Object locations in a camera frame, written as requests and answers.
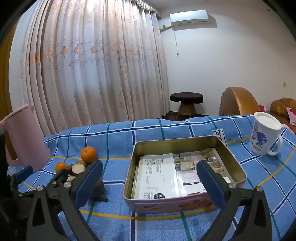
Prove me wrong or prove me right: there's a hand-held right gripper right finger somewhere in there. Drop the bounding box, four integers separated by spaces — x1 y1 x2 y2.
196 160 273 241

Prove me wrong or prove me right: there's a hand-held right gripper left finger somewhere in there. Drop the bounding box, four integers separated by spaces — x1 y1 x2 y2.
26 159 104 241

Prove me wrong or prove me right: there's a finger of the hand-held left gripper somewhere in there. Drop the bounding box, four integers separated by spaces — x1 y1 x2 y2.
47 169 78 188
9 165 38 200

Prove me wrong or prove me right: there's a small orange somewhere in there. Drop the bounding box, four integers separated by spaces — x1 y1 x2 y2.
55 162 68 173

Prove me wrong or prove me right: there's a purple sweet potato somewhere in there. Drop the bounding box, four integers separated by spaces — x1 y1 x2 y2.
89 176 109 202

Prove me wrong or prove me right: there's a large orange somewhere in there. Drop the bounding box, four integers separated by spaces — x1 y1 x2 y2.
80 146 97 163

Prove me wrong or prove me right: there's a pink tin box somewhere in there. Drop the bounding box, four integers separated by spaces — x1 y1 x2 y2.
122 136 247 214

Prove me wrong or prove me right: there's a pink jug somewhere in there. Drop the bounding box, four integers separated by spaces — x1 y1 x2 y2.
0 104 50 173

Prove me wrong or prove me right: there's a blue plaid cloth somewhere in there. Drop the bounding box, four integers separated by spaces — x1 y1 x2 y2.
7 113 296 241

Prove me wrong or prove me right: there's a white cloth label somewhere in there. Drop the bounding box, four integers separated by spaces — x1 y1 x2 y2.
212 129 228 149

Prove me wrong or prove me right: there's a printed paper leaflet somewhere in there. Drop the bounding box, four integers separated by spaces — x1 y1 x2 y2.
133 148 233 200

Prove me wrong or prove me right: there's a white lidded mug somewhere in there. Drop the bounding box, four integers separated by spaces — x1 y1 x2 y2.
250 112 284 156

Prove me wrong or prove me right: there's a wooden chair back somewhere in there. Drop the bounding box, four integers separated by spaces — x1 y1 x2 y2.
219 87 261 116

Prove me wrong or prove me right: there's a dark round stool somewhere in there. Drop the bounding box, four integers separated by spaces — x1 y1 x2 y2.
170 92 204 121

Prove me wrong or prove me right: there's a wooden door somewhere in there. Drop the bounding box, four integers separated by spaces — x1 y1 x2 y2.
0 23 19 116

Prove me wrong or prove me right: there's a brown leather sofa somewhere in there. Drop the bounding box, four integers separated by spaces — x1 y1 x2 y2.
269 98 296 133

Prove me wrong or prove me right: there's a pink cushion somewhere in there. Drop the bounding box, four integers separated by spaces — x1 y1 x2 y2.
285 107 296 127

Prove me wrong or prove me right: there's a white floral curtain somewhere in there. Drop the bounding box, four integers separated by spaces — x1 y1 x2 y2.
20 0 170 137

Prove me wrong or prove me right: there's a white air conditioner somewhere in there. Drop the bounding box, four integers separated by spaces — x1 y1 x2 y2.
169 10 211 25

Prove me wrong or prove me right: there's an air conditioner power cord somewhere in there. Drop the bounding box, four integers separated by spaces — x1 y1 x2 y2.
173 30 180 57

